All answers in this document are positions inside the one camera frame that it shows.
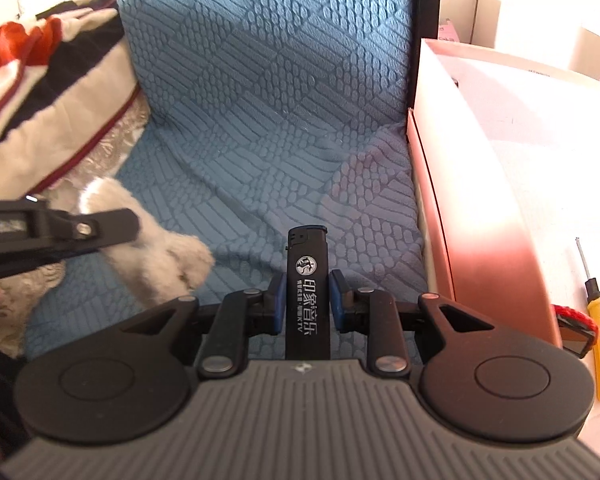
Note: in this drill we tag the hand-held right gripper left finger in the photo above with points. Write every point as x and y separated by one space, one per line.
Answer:
278 305

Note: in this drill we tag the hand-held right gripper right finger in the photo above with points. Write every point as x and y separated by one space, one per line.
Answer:
336 300

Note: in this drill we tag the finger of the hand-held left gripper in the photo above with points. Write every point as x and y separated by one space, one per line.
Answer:
95 230

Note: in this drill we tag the black lighter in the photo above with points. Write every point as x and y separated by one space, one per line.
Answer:
307 300

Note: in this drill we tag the pink box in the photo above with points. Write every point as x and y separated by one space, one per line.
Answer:
480 210

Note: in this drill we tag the white plush toy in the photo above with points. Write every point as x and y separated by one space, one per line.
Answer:
165 255

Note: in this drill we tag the striped blanket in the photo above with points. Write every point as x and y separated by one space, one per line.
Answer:
55 90

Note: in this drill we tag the blue textured sofa cover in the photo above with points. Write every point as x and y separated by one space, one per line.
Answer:
260 110

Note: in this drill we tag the pink packet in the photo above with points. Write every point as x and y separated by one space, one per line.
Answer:
449 30

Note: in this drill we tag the white cardboard box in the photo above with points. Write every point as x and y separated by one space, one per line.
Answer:
530 5

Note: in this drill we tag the black sofa frame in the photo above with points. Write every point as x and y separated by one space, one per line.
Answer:
429 20

